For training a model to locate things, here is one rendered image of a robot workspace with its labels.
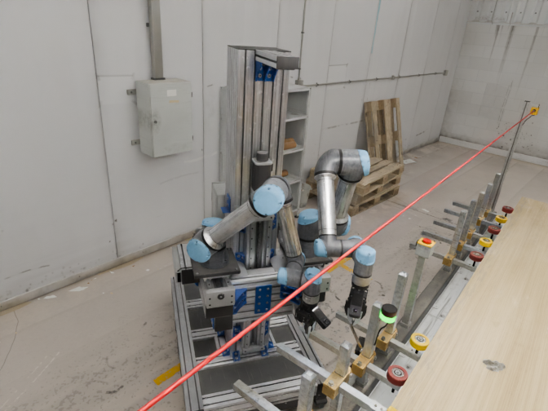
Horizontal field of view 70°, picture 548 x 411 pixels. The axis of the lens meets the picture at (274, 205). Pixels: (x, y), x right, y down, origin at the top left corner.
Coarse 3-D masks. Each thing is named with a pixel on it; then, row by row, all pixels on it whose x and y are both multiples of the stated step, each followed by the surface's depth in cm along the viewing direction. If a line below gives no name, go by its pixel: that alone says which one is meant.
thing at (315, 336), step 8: (312, 336) 180; (320, 336) 180; (320, 344) 179; (328, 344) 176; (336, 344) 176; (336, 352) 174; (352, 352) 172; (352, 360) 169; (368, 368) 165; (376, 368) 165; (376, 376) 163; (384, 376) 161; (392, 384) 159
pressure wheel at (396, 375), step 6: (390, 366) 160; (396, 366) 160; (390, 372) 157; (396, 372) 157; (402, 372) 158; (390, 378) 156; (396, 378) 155; (402, 378) 155; (396, 384) 155; (402, 384) 155
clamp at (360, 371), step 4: (360, 356) 169; (364, 356) 169; (372, 356) 169; (376, 356) 172; (356, 360) 166; (360, 360) 167; (364, 360) 167; (368, 360) 167; (372, 360) 170; (352, 364) 165; (356, 364) 165; (364, 364) 165; (368, 364) 166; (352, 368) 166; (356, 368) 164; (360, 368) 163; (364, 368) 163; (352, 372) 166; (356, 372) 165; (360, 372) 163; (364, 372) 165; (360, 376) 164
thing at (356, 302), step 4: (356, 292) 159; (360, 292) 159; (364, 292) 159; (352, 296) 158; (356, 296) 158; (360, 296) 158; (352, 300) 157; (356, 300) 157; (360, 300) 157; (352, 304) 156; (356, 304) 156; (360, 304) 156; (352, 308) 155; (356, 308) 155; (360, 308) 155; (352, 312) 154; (356, 312) 154; (360, 312) 154; (352, 316) 154; (356, 316) 153
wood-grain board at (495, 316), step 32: (512, 224) 293; (544, 224) 297; (512, 256) 250; (544, 256) 252; (480, 288) 216; (512, 288) 218; (544, 288) 220; (448, 320) 189; (480, 320) 191; (512, 320) 192; (544, 320) 194; (448, 352) 170; (480, 352) 171; (512, 352) 173; (544, 352) 174; (416, 384) 153; (448, 384) 154; (480, 384) 156; (512, 384) 157; (544, 384) 158
